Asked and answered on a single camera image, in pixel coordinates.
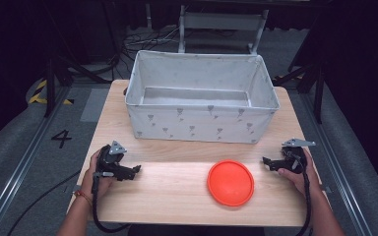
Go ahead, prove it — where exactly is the black tripod stand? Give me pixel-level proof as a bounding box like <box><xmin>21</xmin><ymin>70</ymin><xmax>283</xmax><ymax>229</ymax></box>
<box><xmin>274</xmin><ymin>58</ymin><xmax>327</xmax><ymax>125</ymax></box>
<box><xmin>43</xmin><ymin>53</ymin><xmax>113</xmax><ymax>119</ymax></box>

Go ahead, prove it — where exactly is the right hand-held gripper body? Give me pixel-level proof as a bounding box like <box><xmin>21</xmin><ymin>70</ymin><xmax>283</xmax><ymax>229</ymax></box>
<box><xmin>279</xmin><ymin>137</ymin><xmax>317</xmax><ymax>174</ymax></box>

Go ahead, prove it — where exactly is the grey metal stand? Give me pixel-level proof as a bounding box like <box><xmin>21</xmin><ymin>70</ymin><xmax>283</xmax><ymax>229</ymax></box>
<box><xmin>177</xmin><ymin>4</ymin><xmax>270</xmax><ymax>55</ymax></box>

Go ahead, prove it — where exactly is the bundle of floor cables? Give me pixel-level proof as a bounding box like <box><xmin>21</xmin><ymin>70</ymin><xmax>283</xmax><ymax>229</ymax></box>
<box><xmin>120</xmin><ymin>27</ymin><xmax>181</xmax><ymax>68</ymax></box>

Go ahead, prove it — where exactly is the thin black floor cable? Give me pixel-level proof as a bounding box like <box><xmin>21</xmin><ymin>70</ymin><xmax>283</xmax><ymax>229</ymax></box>
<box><xmin>6</xmin><ymin>169</ymin><xmax>82</xmax><ymax>236</ymax></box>

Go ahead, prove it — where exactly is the yellow black hazard tape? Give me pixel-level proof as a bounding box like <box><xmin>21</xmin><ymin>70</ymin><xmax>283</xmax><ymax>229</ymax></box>
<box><xmin>28</xmin><ymin>79</ymin><xmax>75</xmax><ymax>106</ymax></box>

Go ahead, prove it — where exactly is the person's left hand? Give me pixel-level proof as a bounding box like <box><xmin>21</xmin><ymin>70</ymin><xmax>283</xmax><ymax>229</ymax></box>
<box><xmin>80</xmin><ymin>148</ymin><xmax>116</xmax><ymax>200</ymax></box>

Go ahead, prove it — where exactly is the person's right hand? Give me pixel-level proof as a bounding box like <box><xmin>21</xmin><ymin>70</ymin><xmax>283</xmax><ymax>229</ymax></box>
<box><xmin>277</xmin><ymin>147</ymin><xmax>322</xmax><ymax>196</ymax></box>

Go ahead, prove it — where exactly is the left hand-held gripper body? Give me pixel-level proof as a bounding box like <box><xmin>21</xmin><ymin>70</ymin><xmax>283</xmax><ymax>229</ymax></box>
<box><xmin>95</xmin><ymin>140</ymin><xmax>133</xmax><ymax>182</ymax></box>

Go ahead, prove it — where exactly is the orange round disc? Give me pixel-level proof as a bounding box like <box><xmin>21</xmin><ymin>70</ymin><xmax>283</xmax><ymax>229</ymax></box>
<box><xmin>207</xmin><ymin>159</ymin><xmax>255</xmax><ymax>207</ymax></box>

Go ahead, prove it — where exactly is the white fabric storage box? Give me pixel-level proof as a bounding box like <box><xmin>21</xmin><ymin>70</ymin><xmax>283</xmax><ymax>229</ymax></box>
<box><xmin>124</xmin><ymin>49</ymin><xmax>281</xmax><ymax>145</ymax></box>

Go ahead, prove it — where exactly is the red string bracelet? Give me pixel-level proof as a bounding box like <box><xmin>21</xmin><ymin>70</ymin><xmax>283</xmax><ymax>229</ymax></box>
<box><xmin>73</xmin><ymin>189</ymin><xmax>94</xmax><ymax>207</ymax></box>

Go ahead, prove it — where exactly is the metal floor rail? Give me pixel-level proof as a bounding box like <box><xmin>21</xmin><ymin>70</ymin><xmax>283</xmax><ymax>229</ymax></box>
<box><xmin>0</xmin><ymin>86</ymin><xmax>73</xmax><ymax>236</ymax></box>
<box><xmin>298</xmin><ymin>91</ymin><xmax>374</xmax><ymax>236</ymax></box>

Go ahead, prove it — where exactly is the thick black gripper cable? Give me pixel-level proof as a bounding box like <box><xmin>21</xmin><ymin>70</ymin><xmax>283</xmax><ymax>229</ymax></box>
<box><xmin>294</xmin><ymin>156</ymin><xmax>313</xmax><ymax>236</ymax></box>
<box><xmin>91</xmin><ymin>172</ymin><xmax>131</xmax><ymax>234</ymax></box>

